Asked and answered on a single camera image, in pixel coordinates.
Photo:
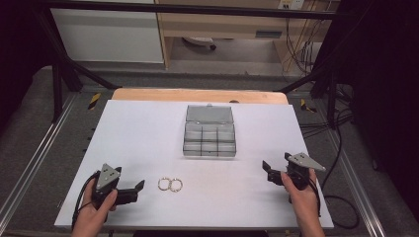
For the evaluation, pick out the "clear plastic compartment box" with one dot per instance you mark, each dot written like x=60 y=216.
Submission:
x=209 y=135

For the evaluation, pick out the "person's right hand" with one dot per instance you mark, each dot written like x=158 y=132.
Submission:
x=304 y=202

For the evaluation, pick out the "white table board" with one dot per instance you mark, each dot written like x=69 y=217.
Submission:
x=138 y=141

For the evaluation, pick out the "wooden table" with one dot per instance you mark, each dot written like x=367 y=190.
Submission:
x=197 y=95

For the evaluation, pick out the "black metal frame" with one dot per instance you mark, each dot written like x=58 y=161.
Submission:
x=184 y=8

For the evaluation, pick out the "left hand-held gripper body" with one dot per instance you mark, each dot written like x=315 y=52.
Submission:
x=107 y=176

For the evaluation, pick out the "person's left hand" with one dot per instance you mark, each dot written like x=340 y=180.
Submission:
x=94 y=217

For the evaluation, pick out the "white cabinet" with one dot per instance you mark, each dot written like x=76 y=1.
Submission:
x=105 y=36

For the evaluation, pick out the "aluminium floor rail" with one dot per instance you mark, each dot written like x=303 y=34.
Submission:
x=36 y=158
x=355 y=184

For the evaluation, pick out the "white wall outlet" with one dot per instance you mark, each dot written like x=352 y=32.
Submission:
x=290 y=4

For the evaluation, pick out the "light wooden desk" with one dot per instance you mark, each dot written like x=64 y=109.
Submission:
x=230 y=24

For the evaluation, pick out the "black curtain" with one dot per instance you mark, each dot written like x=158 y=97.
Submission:
x=385 y=82
x=16 y=49

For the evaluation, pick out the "white chair base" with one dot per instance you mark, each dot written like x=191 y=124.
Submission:
x=199 y=41

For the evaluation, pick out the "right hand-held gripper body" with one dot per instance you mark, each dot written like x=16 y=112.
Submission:
x=303 y=162

